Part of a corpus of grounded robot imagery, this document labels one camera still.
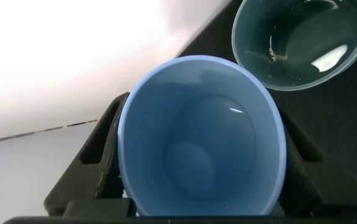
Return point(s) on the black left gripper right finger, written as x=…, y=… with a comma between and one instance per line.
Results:
x=321, y=186

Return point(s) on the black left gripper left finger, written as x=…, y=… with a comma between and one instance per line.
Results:
x=94, y=180

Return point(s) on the blue plastic cup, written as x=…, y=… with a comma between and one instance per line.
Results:
x=197, y=140

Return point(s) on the teal plastic cup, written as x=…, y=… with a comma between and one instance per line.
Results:
x=302, y=40

